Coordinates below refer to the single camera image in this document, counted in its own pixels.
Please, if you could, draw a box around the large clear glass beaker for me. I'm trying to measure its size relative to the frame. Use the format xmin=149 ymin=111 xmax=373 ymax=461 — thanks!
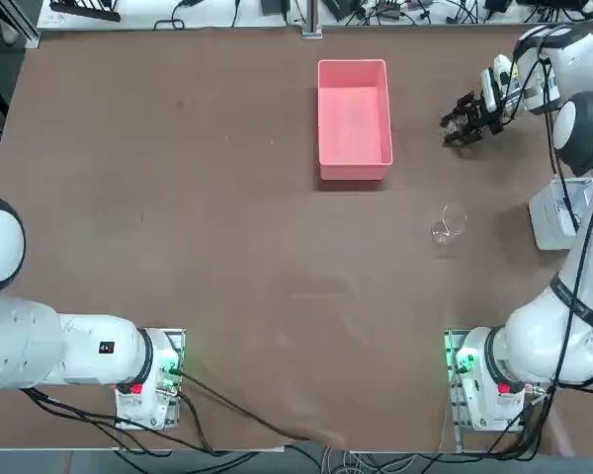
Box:
xmin=429 ymin=202 xmax=469 ymax=248

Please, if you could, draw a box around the black base cable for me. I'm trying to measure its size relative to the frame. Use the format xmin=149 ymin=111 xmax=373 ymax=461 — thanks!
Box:
xmin=22 ymin=387 xmax=213 ymax=455

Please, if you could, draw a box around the black cable along right arm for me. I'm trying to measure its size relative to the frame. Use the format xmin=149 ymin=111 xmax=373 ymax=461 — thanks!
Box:
xmin=511 ymin=24 xmax=593 ymax=396

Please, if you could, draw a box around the green tissue pack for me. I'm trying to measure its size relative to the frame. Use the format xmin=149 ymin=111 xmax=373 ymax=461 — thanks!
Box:
xmin=491 ymin=53 xmax=519 ymax=90

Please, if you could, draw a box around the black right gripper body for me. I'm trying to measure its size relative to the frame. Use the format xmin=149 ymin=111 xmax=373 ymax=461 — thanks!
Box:
xmin=468 ymin=93 xmax=506 ymax=135

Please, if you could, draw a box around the black cable across table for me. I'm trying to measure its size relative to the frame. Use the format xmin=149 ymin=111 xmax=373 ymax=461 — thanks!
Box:
xmin=177 ymin=369 xmax=330 ymax=441

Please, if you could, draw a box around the white lidded trash bin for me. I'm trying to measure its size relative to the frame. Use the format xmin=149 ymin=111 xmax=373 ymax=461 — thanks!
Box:
xmin=527 ymin=177 xmax=593 ymax=252

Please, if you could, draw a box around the aluminium frame profile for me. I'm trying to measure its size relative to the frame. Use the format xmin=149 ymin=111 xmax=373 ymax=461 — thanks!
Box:
xmin=7 ymin=0 xmax=42 ymax=50

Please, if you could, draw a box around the pink plastic rectangular container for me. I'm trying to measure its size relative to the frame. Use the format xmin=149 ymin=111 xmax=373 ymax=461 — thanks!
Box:
xmin=317 ymin=58 xmax=394 ymax=182

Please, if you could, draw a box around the black comb-shaped rack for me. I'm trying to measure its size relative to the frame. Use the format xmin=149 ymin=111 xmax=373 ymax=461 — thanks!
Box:
xmin=47 ymin=0 xmax=123 ymax=23

